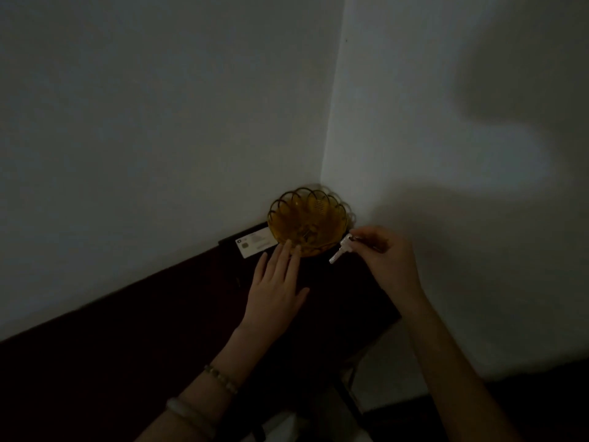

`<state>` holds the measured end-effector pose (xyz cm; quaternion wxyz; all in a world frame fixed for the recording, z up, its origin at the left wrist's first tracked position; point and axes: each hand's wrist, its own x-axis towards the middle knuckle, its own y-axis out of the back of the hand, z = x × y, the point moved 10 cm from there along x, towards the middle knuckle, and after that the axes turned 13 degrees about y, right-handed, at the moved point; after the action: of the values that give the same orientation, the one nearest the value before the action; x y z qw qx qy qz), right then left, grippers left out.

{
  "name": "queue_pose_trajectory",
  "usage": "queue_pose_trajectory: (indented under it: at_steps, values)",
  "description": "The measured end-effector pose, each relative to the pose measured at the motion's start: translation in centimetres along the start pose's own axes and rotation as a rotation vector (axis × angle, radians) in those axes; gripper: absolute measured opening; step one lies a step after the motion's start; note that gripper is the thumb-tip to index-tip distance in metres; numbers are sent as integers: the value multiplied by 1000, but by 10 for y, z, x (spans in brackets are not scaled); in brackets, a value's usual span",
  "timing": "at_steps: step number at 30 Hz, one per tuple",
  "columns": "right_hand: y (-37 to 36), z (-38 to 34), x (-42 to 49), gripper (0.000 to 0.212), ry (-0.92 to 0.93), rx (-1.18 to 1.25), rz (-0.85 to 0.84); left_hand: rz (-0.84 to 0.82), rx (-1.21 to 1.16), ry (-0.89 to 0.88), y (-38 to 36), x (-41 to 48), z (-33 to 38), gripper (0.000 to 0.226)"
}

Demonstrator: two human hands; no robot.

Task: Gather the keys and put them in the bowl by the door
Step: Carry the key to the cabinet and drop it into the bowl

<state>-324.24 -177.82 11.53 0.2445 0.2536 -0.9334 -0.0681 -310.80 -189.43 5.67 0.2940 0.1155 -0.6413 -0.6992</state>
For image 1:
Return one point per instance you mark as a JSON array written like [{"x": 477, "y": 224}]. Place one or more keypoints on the person's left thumb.
[{"x": 300, "y": 299}]

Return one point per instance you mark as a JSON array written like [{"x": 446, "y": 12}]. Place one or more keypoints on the white key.
[{"x": 339, "y": 251}]

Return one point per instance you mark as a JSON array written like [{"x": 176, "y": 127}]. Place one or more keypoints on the person's right fingers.
[{"x": 368, "y": 239}]

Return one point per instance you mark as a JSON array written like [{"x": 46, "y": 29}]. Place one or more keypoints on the person's left middle finger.
[{"x": 279, "y": 260}]

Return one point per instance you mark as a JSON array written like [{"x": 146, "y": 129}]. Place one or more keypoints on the dark wooden table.
[{"x": 184, "y": 336}]

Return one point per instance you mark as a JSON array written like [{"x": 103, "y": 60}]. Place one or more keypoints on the person's right forearm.
[{"x": 451, "y": 372}]

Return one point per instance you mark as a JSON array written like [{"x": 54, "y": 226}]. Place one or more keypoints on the person's right hand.
[{"x": 391, "y": 266}]

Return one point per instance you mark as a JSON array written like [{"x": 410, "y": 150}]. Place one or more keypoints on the pale jade bangle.
[{"x": 191, "y": 416}]

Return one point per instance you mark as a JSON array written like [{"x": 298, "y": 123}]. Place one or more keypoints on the amber scalloped glass bowl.
[{"x": 309, "y": 221}]

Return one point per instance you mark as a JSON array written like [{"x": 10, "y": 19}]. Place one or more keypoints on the person's left forearm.
[{"x": 202, "y": 391}]

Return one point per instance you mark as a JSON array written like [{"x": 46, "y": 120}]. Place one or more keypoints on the white card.
[{"x": 256, "y": 242}]

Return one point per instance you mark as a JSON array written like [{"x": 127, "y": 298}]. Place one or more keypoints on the person's left hand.
[{"x": 272, "y": 299}]

